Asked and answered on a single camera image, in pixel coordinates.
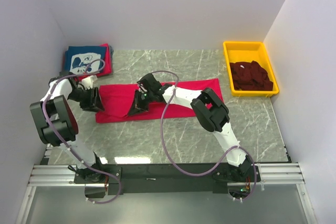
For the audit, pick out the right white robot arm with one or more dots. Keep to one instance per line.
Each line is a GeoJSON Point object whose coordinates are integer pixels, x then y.
{"type": "Point", "coordinates": [211, 113]}

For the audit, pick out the folded blue printed t-shirt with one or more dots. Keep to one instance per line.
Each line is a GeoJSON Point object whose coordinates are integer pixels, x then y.
{"type": "Point", "coordinates": [81, 58]}

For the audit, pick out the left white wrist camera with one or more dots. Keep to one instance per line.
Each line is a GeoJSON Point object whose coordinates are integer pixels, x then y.
{"type": "Point", "coordinates": [88, 82]}

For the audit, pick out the yellow plastic bin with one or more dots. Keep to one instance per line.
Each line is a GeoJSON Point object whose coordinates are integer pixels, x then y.
{"type": "Point", "coordinates": [248, 51]}

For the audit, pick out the aluminium rail frame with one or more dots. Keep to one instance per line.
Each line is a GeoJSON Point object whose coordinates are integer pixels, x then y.
{"type": "Point", "coordinates": [44, 175]}

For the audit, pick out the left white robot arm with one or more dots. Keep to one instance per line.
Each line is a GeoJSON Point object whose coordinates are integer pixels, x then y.
{"type": "Point", "coordinates": [56, 125]}

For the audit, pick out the bright red t-shirt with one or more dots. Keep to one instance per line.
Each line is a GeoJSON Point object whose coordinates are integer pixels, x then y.
{"type": "Point", "coordinates": [117, 100]}

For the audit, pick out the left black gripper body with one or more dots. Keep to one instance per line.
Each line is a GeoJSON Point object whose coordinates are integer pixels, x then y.
{"type": "Point", "coordinates": [88, 98]}

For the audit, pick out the black base bar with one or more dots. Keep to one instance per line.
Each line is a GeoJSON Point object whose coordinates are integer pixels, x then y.
{"type": "Point", "coordinates": [165, 178]}

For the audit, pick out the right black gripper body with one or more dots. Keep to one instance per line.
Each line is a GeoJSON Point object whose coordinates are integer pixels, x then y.
{"type": "Point", "coordinates": [142, 104]}

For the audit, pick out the folded red t-shirt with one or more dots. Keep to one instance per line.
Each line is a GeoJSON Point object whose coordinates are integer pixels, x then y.
{"type": "Point", "coordinates": [108, 62]}

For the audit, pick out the dark maroon t-shirt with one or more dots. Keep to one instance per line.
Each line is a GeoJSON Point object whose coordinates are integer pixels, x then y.
{"type": "Point", "coordinates": [250, 76]}

